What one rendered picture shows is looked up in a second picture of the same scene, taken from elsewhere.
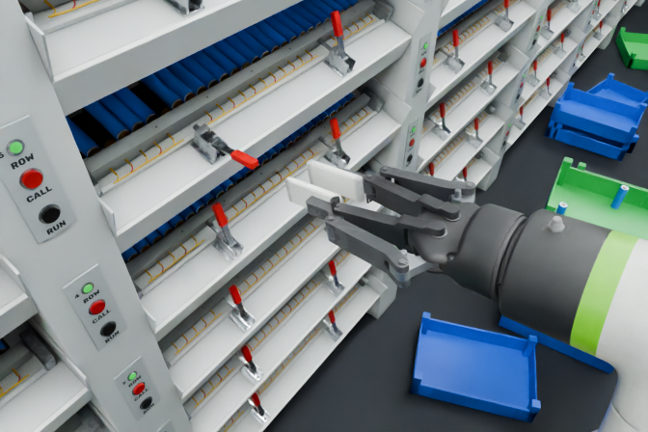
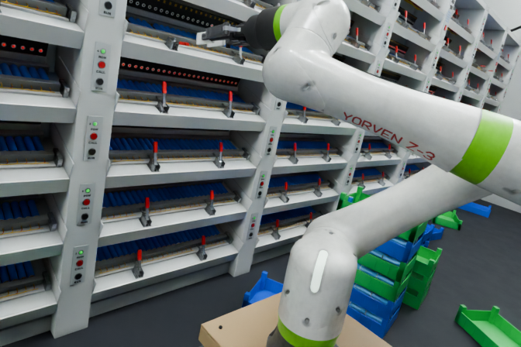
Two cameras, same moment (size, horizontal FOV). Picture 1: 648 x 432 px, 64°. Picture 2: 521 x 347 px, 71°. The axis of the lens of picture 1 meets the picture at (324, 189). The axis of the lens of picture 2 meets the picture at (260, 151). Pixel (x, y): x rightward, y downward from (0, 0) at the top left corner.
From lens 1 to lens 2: 0.75 m
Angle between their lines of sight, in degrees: 31
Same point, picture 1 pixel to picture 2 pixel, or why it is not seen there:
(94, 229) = (117, 28)
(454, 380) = not seen: hidden behind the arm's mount
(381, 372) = (225, 299)
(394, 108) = (264, 112)
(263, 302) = (167, 168)
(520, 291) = (260, 18)
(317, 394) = (177, 297)
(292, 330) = (177, 217)
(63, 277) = (98, 37)
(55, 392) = (61, 102)
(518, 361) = not seen: hidden behind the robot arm
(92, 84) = not seen: outside the picture
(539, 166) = not seen: hidden behind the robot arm
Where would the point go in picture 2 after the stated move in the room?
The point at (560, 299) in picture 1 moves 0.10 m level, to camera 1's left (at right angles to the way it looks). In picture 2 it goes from (271, 13) to (224, 4)
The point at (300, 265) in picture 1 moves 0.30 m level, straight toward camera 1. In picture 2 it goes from (194, 166) to (169, 194)
